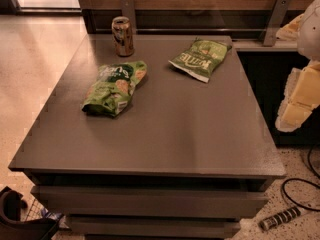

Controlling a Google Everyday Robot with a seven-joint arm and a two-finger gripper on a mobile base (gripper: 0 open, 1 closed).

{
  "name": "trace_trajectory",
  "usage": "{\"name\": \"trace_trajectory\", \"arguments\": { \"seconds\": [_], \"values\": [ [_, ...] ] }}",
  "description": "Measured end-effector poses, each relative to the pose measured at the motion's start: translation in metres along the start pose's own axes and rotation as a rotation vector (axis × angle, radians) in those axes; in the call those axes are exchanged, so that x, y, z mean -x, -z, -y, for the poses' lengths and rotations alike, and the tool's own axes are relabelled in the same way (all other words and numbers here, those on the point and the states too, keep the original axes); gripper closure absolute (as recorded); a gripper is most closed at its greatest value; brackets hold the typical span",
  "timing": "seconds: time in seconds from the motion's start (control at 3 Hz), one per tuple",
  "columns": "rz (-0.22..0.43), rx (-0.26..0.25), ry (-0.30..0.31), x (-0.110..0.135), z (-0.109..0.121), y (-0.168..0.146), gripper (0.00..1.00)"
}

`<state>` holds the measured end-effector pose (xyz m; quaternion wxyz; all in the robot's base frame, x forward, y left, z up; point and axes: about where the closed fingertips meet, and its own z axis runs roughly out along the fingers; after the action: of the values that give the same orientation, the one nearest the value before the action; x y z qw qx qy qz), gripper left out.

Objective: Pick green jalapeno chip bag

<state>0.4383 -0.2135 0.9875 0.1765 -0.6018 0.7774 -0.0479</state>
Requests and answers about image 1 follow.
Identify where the green Sun chips bag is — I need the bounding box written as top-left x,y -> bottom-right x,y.
82,61 -> 147,117

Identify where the grey metal bracket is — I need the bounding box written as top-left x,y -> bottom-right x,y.
262,0 -> 292,47
120,0 -> 137,33

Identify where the wire mesh basket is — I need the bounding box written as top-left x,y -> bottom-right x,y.
23,199 -> 43,221

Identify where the dark bin on floor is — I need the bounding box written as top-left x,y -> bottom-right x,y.
0,187 -> 58,240

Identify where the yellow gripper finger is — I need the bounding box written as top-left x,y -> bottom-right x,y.
275,61 -> 320,132
276,14 -> 303,41

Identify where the black floor cable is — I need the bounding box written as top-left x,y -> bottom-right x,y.
280,145 -> 320,213

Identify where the green Kettle jalapeno chip bag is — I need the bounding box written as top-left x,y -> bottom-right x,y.
169,39 -> 232,83

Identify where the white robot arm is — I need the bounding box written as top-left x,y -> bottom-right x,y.
275,0 -> 320,132

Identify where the black power strip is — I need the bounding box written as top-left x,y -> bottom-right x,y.
258,206 -> 308,231

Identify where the gold soda can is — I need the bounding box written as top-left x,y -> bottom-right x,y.
111,16 -> 134,57

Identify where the right grey metal bracket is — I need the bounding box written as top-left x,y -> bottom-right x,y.
262,0 -> 292,47

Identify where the left grey metal bracket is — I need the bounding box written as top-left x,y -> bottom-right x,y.
120,0 -> 137,33

